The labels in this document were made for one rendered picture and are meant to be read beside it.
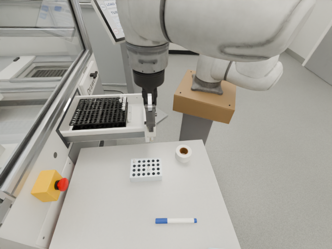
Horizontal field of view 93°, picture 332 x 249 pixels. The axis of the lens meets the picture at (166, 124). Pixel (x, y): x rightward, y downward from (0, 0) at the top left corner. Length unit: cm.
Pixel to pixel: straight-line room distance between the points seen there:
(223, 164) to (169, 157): 105
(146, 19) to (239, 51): 15
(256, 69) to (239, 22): 60
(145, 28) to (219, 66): 61
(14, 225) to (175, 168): 50
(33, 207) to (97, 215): 18
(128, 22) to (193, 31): 13
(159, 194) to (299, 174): 161
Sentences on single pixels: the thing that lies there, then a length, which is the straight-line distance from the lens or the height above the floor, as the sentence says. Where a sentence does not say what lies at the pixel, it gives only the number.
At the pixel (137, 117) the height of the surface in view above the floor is 84.
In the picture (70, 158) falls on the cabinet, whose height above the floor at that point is 77.
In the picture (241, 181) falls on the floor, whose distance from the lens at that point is 169.
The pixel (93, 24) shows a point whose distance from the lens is 242.
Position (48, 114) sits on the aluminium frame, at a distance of 68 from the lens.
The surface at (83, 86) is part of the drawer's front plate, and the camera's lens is 94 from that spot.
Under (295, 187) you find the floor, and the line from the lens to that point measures 193.
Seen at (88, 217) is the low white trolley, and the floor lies 76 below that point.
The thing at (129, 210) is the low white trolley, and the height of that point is 76.
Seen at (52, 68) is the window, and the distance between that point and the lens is 78.
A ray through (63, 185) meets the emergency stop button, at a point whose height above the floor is 89.
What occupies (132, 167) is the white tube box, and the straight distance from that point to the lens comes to 67.
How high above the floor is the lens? 137
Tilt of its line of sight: 45 degrees down
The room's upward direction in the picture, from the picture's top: 3 degrees clockwise
